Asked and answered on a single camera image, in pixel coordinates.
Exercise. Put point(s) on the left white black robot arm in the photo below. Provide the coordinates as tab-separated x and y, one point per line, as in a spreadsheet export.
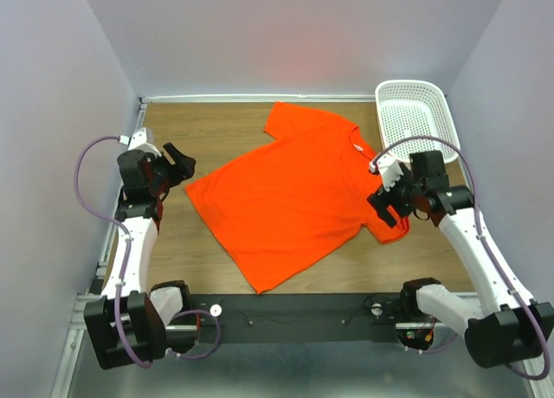
128	323

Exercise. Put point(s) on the orange t shirt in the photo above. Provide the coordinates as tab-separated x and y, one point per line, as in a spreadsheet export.
280	208

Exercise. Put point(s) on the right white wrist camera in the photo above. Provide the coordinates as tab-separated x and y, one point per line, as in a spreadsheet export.
393	173

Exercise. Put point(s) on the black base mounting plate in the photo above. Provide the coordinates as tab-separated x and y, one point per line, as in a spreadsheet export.
322	317

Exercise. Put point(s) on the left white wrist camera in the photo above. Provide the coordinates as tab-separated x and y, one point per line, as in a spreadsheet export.
142	139

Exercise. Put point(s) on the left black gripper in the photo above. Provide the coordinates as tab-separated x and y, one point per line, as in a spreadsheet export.
183	167

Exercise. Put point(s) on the aluminium frame rail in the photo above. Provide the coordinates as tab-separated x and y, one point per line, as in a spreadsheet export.
77	321

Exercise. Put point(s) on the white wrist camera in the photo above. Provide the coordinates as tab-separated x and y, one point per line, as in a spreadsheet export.
393	173
142	139

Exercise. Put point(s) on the white perforated plastic basket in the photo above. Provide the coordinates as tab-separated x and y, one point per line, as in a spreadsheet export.
408	108

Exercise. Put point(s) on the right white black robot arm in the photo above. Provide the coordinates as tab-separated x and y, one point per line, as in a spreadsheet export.
508	324

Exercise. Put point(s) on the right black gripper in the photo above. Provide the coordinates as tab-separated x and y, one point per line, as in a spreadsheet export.
380	201

